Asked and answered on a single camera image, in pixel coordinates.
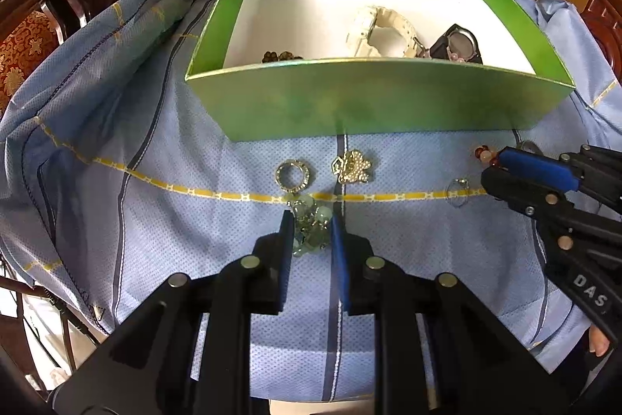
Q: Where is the rhinestone round ring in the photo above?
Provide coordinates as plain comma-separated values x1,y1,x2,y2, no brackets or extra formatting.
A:
274,159,313,193

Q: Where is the pink red bead bracelet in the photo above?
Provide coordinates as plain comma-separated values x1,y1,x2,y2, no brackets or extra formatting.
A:
471,144,502,168

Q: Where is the gold rhinestone brooch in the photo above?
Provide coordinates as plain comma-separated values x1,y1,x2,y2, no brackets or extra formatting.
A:
331,149,372,184

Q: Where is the thin silver ring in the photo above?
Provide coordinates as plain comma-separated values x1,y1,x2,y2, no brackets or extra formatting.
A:
445,177,472,208

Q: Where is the person's right hand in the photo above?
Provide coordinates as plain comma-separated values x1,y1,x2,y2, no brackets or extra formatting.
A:
588,326,610,357

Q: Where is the light blue patterned cloth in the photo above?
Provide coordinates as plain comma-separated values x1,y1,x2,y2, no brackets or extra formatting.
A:
1,0,621,414

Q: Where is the black wristwatch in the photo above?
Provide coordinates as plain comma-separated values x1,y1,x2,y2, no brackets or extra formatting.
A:
429,24,483,64

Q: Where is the cream white wristwatch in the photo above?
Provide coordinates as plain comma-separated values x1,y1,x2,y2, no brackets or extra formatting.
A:
346,6,427,58

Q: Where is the green cardboard box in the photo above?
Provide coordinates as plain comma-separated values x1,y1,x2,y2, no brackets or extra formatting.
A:
185,0,575,141

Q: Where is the red gold seat cushion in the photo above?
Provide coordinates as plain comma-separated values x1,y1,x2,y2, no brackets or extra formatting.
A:
0,11,59,114

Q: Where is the dark brown bead bracelet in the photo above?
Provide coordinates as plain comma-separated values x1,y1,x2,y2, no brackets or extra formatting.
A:
261,49,304,65

